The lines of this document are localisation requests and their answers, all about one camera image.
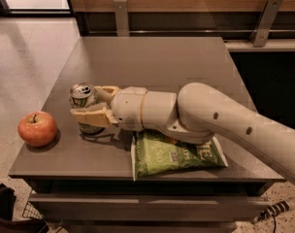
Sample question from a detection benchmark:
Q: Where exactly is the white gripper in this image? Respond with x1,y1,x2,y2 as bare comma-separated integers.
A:
70,85,148,131

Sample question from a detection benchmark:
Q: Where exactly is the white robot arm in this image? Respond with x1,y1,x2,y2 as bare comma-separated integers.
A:
70,83,295,185

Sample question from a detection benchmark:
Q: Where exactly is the red apple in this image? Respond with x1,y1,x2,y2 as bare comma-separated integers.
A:
17,111,57,147

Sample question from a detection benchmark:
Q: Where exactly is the green jalapeno chips bag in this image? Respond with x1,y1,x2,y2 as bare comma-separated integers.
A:
131,130,228,181

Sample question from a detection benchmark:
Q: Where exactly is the grey table drawer front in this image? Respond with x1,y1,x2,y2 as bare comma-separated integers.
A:
29,194,267,222

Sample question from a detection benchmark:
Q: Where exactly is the left metal wall bracket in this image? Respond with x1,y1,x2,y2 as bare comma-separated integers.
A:
114,0,130,37

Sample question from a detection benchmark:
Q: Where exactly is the metal wall bracket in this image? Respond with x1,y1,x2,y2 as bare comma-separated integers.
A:
249,0,283,48
114,0,130,37

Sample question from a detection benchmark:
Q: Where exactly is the wire basket under table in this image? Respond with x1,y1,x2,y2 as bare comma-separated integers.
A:
22,200,64,233

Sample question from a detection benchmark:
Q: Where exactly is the right metal wall bracket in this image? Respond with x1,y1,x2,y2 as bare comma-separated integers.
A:
249,0,283,48

